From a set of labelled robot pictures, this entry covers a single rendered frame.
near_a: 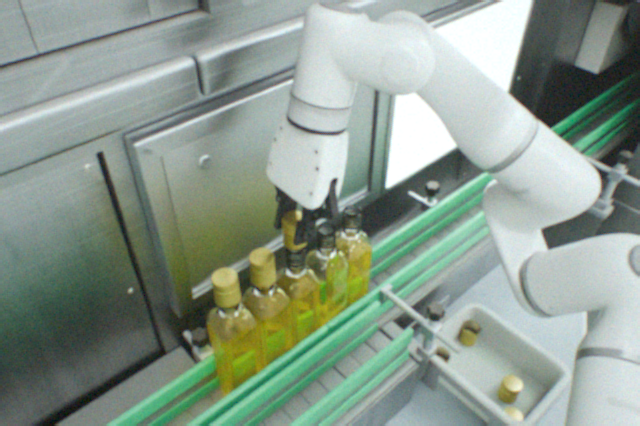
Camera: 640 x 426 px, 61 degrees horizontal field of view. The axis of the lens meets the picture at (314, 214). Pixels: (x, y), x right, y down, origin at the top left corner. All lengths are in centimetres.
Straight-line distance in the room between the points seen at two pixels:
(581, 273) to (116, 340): 68
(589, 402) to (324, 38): 48
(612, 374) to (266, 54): 56
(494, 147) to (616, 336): 25
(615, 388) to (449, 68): 41
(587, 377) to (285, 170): 42
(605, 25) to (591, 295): 106
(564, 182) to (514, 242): 12
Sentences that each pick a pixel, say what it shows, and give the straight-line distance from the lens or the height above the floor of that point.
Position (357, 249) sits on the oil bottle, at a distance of 86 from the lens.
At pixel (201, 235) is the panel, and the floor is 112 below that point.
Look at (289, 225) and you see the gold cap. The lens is 73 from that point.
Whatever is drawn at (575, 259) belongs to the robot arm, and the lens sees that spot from 70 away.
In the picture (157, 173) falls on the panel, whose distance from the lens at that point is 72.
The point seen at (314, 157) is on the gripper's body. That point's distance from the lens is 65.
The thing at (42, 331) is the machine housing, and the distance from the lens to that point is 86.
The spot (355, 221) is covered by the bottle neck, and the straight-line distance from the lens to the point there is 83.
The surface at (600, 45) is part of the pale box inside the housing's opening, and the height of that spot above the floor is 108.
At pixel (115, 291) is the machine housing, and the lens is 87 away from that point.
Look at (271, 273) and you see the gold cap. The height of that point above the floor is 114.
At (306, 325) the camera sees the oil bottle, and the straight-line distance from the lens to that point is 87.
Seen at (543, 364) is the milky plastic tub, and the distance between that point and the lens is 112.
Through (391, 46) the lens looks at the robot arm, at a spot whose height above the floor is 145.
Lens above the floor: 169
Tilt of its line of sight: 42 degrees down
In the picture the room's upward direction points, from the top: straight up
